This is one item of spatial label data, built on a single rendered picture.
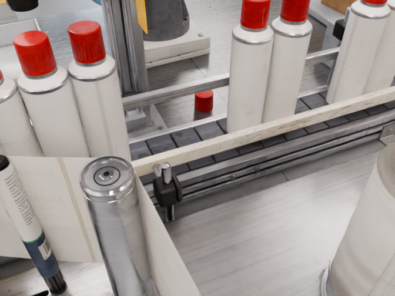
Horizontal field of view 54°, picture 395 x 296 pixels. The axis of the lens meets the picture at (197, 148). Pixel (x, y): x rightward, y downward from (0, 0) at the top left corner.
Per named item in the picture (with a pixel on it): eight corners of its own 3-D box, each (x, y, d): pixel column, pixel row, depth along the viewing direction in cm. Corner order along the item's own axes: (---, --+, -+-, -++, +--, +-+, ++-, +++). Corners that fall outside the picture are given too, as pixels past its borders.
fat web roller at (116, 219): (119, 330, 37) (79, 208, 25) (108, 289, 41) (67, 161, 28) (164, 312, 39) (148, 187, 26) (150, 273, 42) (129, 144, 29)
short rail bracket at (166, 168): (163, 239, 51) (157, 176, 43) (156, 222, 53) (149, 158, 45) (186, 231, 52) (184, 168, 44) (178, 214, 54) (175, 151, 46)
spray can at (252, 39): (235, 145, 57) (247, 7, 43) (220, 124, 60) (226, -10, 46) (266, 136, 58) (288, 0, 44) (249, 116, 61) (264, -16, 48)
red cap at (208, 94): (210, 113, 70) (210, 98, 68) (191, 110, 71) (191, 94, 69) (215, 103, 72) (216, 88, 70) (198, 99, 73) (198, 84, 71)
